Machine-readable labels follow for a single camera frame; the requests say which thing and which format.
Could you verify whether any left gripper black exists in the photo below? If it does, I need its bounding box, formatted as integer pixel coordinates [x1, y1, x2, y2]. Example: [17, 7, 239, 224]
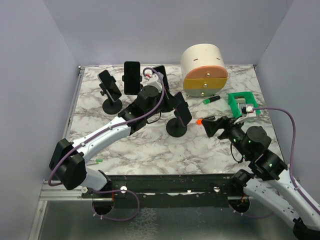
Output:
[145, 86, 181, 119]

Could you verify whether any green plastic bin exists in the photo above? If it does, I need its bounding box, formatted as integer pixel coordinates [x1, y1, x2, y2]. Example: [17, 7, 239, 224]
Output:
[227, 91, 258, 118]

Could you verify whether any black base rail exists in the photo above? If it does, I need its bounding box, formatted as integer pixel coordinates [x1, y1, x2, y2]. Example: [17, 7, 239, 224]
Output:
[81, 173, 244, 209]

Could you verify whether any purple cable base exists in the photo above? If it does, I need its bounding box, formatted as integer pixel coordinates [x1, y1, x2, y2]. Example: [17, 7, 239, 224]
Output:
[86, 189, 141, 222]
[232, 209, 276, 220]

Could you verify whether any black smartphone far left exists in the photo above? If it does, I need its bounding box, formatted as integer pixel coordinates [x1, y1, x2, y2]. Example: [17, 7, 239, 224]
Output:
[97, 70, 122, 102]

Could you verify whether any black phone stand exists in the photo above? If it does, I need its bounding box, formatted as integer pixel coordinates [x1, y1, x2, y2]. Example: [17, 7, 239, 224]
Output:
[98, 77, 123, 116]
[166, 110, 188, 138]
[122, 75, 143, 96]

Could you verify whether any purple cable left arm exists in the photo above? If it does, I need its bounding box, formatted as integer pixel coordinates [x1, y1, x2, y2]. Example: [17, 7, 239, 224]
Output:
[47, 67, 169, 187]

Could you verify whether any green highlighter marker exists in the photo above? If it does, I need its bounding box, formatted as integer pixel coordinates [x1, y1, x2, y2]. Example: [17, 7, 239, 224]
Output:
[202, 95, 221, 105]

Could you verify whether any small green object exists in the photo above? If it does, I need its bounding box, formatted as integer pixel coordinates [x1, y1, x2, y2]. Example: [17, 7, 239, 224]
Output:
[89, 158, 103, 165]

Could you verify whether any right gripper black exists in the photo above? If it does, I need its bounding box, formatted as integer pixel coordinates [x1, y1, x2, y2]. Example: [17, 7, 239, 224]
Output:
[201, 114, 251, 159]

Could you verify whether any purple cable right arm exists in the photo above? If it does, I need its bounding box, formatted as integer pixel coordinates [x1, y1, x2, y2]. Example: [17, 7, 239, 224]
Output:
[252, 106, 320, 216]

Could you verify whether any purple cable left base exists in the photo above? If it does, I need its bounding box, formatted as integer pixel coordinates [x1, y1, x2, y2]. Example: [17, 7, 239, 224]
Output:
[86, 189, 141, 222]

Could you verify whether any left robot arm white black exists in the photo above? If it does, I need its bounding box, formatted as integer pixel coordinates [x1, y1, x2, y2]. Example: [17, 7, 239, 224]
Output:
[48, 85, 182, 198]

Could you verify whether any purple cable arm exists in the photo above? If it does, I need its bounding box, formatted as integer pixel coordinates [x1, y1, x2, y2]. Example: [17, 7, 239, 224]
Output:
[252, 106, 320, 216]
[47, 67, 169, 187]

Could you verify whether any black smartphone on wooden stand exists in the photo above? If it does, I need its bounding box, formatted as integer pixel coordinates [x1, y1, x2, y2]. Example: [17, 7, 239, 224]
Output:
[153, 65, 170, 92]

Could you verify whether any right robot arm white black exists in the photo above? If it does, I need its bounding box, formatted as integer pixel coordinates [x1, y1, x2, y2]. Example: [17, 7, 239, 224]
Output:
[201, 116, 320, 240]

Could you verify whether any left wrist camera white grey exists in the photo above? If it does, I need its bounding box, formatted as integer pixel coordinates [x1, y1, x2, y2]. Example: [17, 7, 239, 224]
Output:
[144, 74, 162, 92]

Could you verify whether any tall black smartphone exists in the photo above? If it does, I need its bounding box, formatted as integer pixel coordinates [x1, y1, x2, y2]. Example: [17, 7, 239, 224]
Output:
[123, 61, 141, 95]

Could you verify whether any purple smartphone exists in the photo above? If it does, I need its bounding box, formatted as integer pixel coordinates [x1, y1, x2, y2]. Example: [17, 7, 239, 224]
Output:
[175, 92, 192, 126]

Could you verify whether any orange highlighter marker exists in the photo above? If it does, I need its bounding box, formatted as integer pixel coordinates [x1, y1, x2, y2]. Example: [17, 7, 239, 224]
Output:
[196, 115, 216, 126]

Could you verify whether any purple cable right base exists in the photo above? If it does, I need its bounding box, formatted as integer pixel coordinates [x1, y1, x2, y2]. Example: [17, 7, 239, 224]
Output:
[232, 209, 276, 220]

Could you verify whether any cream drawer cabinet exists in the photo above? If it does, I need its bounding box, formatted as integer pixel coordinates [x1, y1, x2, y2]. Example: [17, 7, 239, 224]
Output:
[180, 43, 228, 97]

